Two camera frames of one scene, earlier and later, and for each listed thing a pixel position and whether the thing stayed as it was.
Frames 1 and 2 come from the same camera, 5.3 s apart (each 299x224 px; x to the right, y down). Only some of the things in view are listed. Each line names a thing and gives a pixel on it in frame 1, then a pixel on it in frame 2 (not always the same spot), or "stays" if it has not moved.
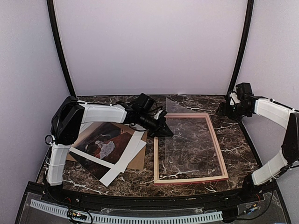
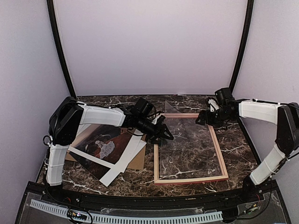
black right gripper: [224, 108] → [202, 115]
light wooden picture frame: [157, 181] stays
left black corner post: [56, 35] stays
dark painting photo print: [105, 140] stays
